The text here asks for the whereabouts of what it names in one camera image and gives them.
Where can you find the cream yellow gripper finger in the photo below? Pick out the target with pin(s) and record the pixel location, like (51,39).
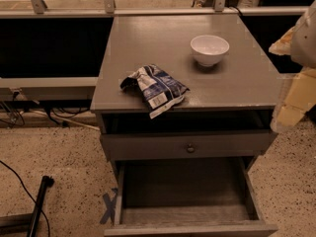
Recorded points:
(298,93)

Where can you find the blue white chip bag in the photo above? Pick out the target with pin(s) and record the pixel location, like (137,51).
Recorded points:
(160,91)

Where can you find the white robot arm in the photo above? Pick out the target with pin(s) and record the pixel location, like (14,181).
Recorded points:
(307,21)

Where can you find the grey upper drawer with knob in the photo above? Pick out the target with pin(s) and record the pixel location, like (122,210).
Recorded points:
(181,145)

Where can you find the grey wooden drawer cabinet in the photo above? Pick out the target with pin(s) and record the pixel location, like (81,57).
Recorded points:
(238,93)

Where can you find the grey open lower drawer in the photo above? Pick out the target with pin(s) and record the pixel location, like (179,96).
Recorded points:
(207,197)

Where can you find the white ceramic bowl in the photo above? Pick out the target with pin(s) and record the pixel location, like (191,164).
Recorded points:
(209,50)

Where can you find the grey metal railing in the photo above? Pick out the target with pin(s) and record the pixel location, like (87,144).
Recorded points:
(98,9)

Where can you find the blue tape cross mark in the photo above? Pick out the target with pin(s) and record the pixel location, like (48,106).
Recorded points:
(110,203)

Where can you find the black metal stand leg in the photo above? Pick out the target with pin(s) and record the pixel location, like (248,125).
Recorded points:
(27,222)

